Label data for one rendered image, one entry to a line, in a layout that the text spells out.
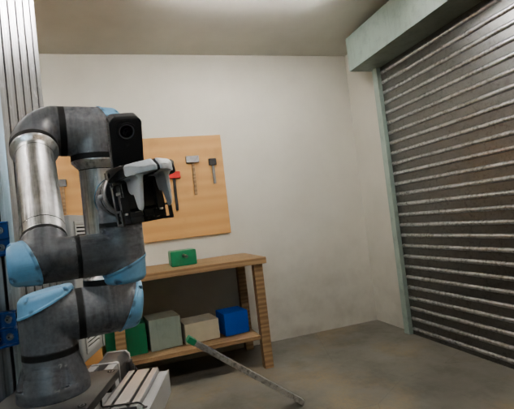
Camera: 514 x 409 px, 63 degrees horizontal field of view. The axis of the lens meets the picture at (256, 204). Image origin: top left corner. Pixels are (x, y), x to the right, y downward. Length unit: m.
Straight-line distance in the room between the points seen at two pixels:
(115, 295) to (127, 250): 0.27
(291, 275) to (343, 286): 0.55
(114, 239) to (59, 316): 0.31
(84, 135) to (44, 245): 0.35
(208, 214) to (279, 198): 0.71
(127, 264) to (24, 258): 0.16
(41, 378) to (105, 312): 0.18
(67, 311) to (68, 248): 0.29
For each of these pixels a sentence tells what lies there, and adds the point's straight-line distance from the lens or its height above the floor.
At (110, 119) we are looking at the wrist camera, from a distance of 0.63.
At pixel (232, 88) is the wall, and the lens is 4.08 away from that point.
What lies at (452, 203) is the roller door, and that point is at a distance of 3.37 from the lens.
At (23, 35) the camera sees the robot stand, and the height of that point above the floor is 1.77.
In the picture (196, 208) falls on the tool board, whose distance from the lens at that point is 3.77.
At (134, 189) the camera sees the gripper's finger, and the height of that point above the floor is 1.21.
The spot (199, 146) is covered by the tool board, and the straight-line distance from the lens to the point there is 3.85.
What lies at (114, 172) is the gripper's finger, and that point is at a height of 1.23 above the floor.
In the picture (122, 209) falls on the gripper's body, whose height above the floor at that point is 1.18.
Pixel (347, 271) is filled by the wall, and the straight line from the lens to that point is 4.30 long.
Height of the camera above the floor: 1.15
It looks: 2 degrees up
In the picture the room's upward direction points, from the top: 7 degrees counter-clockwise
